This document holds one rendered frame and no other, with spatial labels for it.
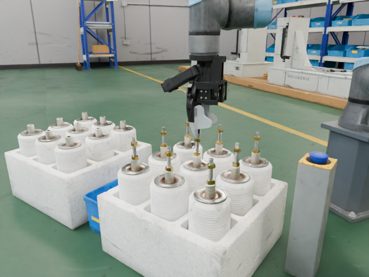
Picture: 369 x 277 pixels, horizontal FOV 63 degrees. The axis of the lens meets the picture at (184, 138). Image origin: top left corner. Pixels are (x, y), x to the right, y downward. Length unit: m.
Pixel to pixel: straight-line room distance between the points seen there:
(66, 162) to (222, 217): 0.56
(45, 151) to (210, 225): 0.66
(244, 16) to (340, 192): 0.71
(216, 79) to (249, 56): 3.47
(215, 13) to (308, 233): 0.56
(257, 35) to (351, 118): 3.24
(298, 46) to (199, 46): 2.95
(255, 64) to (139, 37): 3.67
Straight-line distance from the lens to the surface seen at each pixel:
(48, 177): 1.06
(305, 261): 0.86
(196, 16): 0.72
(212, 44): 0.72
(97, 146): 1.07
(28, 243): 1.06
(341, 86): 3.02
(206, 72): 0.74
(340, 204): 1.19
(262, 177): 0.84
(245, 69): 4.18
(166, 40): 7.48
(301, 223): 0.80
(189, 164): 0.83
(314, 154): 0.75
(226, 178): 0.76
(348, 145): 1.12
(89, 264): 0.92
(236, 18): 0.74
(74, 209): 1.03
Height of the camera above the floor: 0.58
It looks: 18 degrees down
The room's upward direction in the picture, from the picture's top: straight up
